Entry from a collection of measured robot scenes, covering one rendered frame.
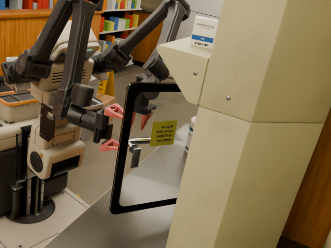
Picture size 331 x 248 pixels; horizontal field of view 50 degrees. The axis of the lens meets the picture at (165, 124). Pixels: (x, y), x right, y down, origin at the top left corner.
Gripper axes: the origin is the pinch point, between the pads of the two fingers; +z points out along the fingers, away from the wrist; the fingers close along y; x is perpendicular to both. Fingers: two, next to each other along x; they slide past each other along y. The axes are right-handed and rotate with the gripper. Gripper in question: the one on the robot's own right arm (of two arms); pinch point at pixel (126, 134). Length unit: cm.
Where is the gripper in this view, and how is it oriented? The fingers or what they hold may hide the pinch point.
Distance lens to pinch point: 106.5
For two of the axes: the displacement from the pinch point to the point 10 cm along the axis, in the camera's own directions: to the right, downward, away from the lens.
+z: 9.0, 3.1, -2.9
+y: 1.9, -9.0, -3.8
